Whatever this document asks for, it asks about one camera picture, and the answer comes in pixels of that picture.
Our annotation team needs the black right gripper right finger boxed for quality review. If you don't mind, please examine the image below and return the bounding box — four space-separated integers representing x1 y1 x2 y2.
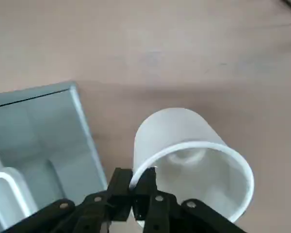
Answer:
132 166 248 233

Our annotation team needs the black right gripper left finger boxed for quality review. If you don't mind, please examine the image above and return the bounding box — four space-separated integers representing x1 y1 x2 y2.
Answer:
4 167 134 233

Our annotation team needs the white cup with dark handle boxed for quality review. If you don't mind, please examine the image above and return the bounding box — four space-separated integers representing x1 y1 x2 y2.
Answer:
129 108 255 224

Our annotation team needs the gray metal cabinet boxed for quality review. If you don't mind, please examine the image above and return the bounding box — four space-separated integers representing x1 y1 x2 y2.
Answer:
0 81 109 233

